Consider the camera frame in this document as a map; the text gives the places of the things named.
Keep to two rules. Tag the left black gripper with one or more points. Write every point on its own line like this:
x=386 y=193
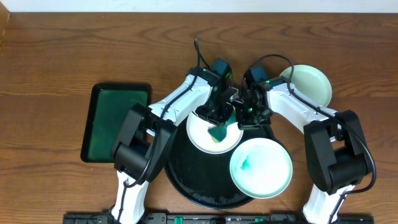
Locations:
x=213 y=115

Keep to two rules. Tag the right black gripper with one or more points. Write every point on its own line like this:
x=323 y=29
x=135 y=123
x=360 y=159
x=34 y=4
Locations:
x=247 y=124

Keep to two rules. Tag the green scrubbing sponge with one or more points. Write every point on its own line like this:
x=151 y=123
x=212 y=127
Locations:
x=219 y=133

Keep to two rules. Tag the white plate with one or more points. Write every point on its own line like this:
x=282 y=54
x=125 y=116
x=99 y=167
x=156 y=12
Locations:
x=197 y=130

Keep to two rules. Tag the light green plate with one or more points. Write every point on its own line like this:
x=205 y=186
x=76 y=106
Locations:
x=314 y=86
x=261 y=168

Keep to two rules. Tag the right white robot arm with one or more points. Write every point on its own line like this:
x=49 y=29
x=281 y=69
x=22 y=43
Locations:
x=338 y=159

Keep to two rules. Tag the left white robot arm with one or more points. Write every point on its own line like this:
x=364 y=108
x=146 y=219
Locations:
x=146 y=136

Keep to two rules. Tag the round black tray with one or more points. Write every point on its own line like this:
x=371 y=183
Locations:
x=202 y=178

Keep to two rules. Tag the rectangular dark green tray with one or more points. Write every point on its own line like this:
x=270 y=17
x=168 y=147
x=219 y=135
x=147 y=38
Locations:
x=109 y=105

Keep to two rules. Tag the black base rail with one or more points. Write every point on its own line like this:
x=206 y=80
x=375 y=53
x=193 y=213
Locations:
x=163 y=218

